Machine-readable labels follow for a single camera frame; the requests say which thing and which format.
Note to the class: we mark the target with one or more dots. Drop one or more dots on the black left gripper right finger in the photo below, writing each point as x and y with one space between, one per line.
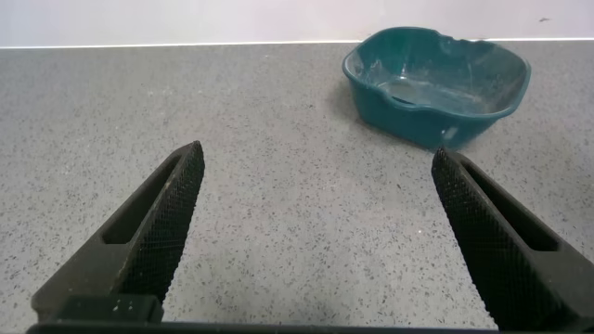
510 250

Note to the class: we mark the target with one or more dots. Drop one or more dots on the teal plastic tray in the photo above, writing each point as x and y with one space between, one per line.
417 120

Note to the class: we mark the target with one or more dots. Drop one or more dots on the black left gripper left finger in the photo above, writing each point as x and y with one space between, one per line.
139 241

